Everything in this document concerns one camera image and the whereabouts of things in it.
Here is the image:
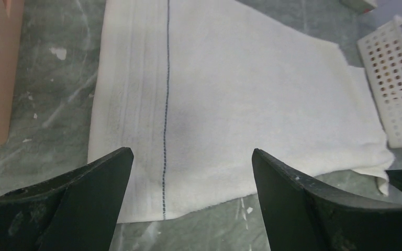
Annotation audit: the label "white terry towel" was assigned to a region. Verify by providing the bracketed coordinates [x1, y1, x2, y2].
[88, 1, 394, 223]

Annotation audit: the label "white perforated plastic basket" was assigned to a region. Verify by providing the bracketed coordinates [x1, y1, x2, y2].
[357, 15, 402, 148]

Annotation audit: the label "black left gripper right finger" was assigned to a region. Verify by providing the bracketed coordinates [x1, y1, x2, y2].
[252, 149, 402, 250]

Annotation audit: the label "white red small box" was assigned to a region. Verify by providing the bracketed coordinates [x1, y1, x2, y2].
[339, 0, 378, 14]

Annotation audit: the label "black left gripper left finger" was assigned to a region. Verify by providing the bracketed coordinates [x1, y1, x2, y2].
[0, 147, 134, 250]

